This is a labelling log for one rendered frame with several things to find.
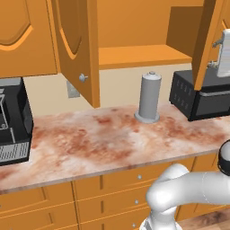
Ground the silver cabinet door knob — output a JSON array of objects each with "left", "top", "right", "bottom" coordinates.
[{"left": 78, "top": 73, "right": 90, "bottom": 84}]

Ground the grey paper towel holder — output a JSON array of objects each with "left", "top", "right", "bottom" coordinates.
[{"left": 133, "top": 70, "right": 163, "bottom": 125}]

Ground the black toaster oven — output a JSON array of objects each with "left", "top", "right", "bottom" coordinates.
[{"left": 168, "top": 69, "right": 230, "bottom": 122}]

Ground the orange wall cabinet door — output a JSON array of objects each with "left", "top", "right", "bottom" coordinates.
[
  {"left": 0, "top": 0, "right": 58, "bottom": 79},
  {"left": 50, "top": 0, "right": 102, "bottom": 109},
  {"left": 190, "top": 0, "right": 230, "bottom": 92}
]

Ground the black coffee machine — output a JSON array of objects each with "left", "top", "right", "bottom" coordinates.
[{"left": 0, "top": 76, "right": 35, "bottom": 167}]

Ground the orange drawer front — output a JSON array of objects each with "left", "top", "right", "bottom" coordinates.
[
  {"left": 78, "top": 206, "right": 152, "bottom": 230},
  {"left": 75, "top": 184, "right": 157, "bottom": 223},
  {"left": 0, "top": 202, "right": 79, "bottom": 230},
  {"left": 73, "top": 161, "right": 174, "bottom": 201},
  {"left": 0, "top": 181, "right": 75, "bottom": 217}
]

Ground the orange open wall cabinet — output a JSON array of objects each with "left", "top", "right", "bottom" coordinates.
[{"left": 96, "top": 0, "right": 208, "bottom": 72}]

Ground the orange base cabinet door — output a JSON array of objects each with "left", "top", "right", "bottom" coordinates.
[{"left": 174, "top": 152, "right": 230, "bottom": 222}]

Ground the grey wall outlet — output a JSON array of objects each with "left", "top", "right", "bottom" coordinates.
[{"left": 66, "top": 80, "right": 82, "bottom": 100}]

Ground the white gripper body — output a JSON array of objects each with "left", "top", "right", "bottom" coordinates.
[{"left": 216, "top": 29, "right": 230, "bottom": 78}]

